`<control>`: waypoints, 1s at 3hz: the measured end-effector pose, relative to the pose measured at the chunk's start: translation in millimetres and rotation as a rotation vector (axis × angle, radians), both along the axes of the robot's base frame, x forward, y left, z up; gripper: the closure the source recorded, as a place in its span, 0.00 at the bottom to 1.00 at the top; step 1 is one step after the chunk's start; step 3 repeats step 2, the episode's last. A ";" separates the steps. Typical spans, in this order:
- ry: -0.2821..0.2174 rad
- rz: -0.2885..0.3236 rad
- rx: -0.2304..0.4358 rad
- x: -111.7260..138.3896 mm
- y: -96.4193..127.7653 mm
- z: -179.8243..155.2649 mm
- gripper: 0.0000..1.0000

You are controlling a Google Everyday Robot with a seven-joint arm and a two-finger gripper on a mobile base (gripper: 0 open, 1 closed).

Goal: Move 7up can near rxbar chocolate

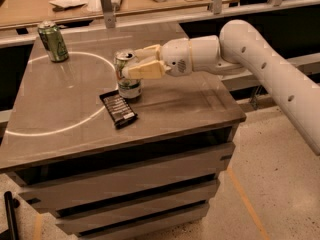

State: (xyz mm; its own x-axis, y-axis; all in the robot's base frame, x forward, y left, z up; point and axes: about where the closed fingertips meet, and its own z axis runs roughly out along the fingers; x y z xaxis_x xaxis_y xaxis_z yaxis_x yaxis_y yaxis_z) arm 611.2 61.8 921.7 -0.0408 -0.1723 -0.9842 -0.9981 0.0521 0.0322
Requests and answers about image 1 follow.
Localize grey metal bracket post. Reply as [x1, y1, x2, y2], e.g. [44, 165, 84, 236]
[100, 0, 116, 28]

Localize black stand on floor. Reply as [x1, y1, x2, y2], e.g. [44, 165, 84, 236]
[0, 191, 20, 240]

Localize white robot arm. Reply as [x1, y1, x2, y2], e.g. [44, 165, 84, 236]
[122, 20, 320, 155]

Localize grey drawer cabinet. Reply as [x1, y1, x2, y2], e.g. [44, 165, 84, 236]
[0, 23, 245, 240]

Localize white papers on desk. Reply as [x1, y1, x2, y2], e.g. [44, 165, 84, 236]
[50, 0, 102, 12]

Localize white green 7up can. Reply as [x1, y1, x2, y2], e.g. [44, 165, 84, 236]
[114, 49, 142, 99]

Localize green soda can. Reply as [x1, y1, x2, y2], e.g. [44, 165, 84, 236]
[38, 20, 69, 62]

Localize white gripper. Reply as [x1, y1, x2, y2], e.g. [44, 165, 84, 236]
[122, 38, 192, 79]

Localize wooden background desk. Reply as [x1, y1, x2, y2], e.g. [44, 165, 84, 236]
[0, 0, 240, 30]

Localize black rxbar chocolate bar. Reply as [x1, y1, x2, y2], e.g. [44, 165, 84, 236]
[99, 90, 138, 129]

